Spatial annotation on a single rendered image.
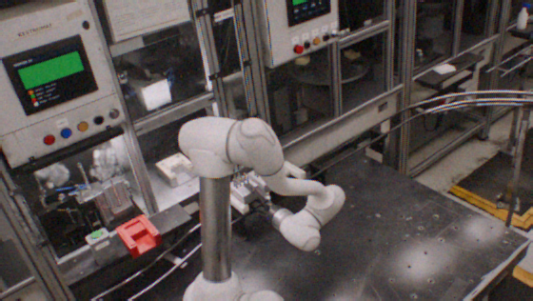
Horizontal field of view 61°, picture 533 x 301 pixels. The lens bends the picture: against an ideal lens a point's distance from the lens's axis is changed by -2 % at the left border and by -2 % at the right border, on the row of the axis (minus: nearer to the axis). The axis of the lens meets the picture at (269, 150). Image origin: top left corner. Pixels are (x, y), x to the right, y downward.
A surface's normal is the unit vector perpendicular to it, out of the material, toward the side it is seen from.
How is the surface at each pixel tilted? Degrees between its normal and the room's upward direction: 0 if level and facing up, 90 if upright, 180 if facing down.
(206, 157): 79
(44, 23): 90
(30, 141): 90
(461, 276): 0
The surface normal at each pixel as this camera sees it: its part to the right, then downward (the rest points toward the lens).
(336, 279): -0.11, -0.83
